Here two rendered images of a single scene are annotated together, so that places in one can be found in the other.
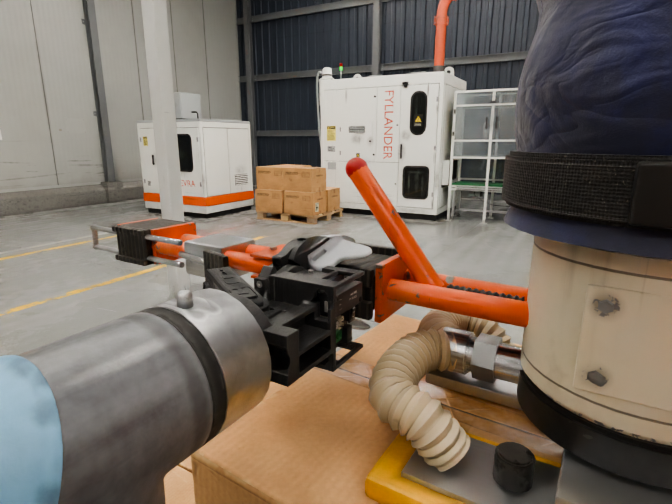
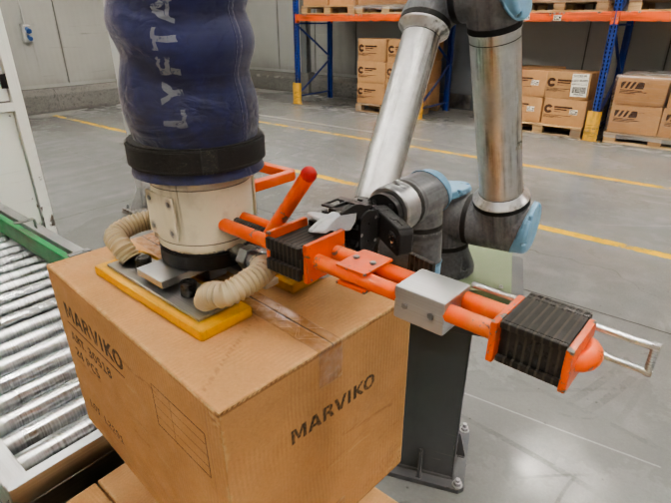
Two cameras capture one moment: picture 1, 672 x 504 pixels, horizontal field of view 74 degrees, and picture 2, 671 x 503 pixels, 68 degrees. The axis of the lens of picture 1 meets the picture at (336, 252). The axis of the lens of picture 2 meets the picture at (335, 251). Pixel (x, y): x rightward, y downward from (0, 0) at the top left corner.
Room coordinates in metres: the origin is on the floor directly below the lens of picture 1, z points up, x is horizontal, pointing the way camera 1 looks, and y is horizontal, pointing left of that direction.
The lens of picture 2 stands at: (1.11, 0.12, 1.50)
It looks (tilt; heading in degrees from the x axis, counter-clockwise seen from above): 25 degrees down; 189
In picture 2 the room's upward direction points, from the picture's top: straight up
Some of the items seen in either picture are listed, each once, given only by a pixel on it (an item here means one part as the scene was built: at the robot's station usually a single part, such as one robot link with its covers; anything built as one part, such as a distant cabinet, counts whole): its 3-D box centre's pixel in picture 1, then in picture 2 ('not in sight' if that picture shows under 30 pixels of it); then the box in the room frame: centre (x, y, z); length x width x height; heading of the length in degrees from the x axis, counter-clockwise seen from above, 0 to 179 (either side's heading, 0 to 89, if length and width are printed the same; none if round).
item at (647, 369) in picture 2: (150, 251); (511, 303); (0.57, 0.25, 1.20); 0.31 x 0.03 x 0.05; 58
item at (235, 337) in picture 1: (203, 355); (392, 207); (0.27, 0.09, 1.20); 0.09 x 0.05 x 0.10; 60
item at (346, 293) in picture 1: (286, 320); (361, 221); (0.34, 0.04, 1.20); 0.12 x 0.09 x 0.08; 150
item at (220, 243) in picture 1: (220, 256); (431, 300); (0.57, 0.15, 1.19); 0.07 x 0.07 x 0.04; 58
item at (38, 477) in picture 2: not in sight; (155, 408); (0.19, -0.51, 0.58); 0.70 x 0.03 x 0.06; 150
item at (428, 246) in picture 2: not in sight; (413, 250); (0.19, 0.13, 1.08); 0.12 x 0.09 x 0.12; 63
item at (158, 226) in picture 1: (158, 239); (539, 340); (0.65, 0.26, 1.20); 0.08 x 0.07 x 0.05; 58
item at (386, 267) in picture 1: (363, 277); (306, 249); (0.46, -0.03, 1.20); 0.10 x 0.08 x 0.06; 148
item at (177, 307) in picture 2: not in sight; (166, 281); (0.41, -0.29, 1.09); 0.34 x 0.10 x 0.05; 58
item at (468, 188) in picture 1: (488, 202); not in sight; (7.57, -2.62, 0.32); 1.25 x 0.52 x 0.63; 61
